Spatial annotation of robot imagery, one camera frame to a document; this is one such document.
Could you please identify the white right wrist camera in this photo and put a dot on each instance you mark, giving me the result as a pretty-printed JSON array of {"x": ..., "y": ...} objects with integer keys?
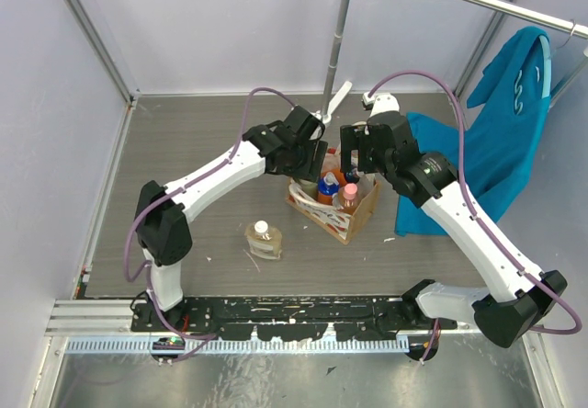
[{"x": 380, "y": 103}]

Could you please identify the white rack base foot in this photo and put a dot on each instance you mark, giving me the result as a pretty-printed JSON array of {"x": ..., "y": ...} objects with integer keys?
[{"x": 337, "y": 100}]

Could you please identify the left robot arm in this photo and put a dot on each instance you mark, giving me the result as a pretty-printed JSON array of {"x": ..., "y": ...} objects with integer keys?
[{"x": 164, "y": 213}]

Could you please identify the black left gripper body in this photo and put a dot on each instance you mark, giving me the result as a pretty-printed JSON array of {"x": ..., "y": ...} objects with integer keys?
[{"x": 314, "y": 161}]

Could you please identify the pink cap peach bottle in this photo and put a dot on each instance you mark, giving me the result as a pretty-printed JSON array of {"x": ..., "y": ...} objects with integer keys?
[{"x": 348, "y": 198}]

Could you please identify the metal clothes rack pole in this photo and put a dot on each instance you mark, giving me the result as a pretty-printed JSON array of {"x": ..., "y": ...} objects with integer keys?
[{"x": 339, "y": 30}]

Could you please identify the teal blue t-shirt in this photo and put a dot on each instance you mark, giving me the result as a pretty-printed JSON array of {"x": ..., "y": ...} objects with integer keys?
[{"x": 501, "y": 143}]

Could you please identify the green bottle white cap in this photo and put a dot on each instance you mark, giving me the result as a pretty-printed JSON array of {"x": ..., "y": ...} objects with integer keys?
[{"x": 309, "y": 188}]

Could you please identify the white slotted cable duct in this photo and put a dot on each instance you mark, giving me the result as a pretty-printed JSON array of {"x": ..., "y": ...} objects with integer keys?
[{"x": 151, "y": 344}]

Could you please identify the light blue clothes hanger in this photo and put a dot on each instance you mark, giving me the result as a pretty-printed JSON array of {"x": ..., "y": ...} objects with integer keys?
[{"x": 544, "y": 68}]

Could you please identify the orange bottle blue pump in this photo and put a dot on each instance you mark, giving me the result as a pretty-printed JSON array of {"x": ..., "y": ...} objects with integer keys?
[{"x": 328, "y": 187}]

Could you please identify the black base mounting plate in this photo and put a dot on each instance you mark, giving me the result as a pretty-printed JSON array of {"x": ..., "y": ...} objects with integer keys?
[{"x": 296, "y": 318}]

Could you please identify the clear yellowish soap bottle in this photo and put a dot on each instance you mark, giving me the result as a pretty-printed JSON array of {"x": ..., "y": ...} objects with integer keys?
[{"x": 265, "y": 240}]

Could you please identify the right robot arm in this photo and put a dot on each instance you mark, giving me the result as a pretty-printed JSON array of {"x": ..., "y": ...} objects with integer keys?
[{"x": 516, "y": 293}]

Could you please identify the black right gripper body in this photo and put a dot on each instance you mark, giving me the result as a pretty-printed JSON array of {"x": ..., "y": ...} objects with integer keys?
[{"x": 357, "y": 137}]

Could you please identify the orange pump bottle lying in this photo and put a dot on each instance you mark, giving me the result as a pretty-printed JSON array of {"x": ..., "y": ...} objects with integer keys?
[{"x": 334, "y": 167}]

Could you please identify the horizontal metal rack bar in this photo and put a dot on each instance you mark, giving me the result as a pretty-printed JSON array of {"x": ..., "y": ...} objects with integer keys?
[{"x": 538, "y": 18}]

